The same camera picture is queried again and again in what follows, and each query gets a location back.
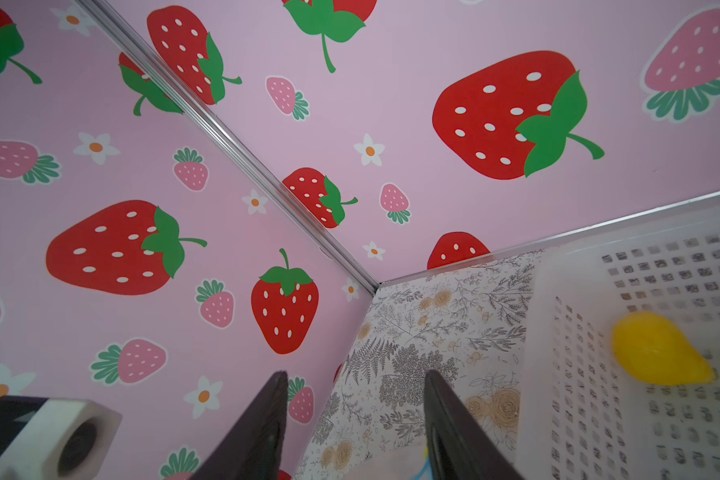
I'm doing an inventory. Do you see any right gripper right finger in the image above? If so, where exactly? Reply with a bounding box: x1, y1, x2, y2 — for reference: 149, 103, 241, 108
424, 370, 522, 480

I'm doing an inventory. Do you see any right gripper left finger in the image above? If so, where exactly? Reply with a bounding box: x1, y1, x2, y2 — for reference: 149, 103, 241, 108
191, 371, 288, 480

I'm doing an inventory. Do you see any white plastic perforated basket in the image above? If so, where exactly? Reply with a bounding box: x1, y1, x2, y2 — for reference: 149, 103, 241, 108
515, 205, 720, 479

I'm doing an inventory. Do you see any small yellow lemon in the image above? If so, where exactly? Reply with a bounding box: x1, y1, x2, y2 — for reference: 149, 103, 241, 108
611, 312, 717, 387

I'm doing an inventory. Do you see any clear zip bag blue zipper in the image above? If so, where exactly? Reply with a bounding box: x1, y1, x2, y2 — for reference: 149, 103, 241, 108
412, 448, 433, 480

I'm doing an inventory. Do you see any left frame post aluminium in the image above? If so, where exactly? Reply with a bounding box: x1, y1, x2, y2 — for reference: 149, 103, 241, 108
78, 0, 380, 295

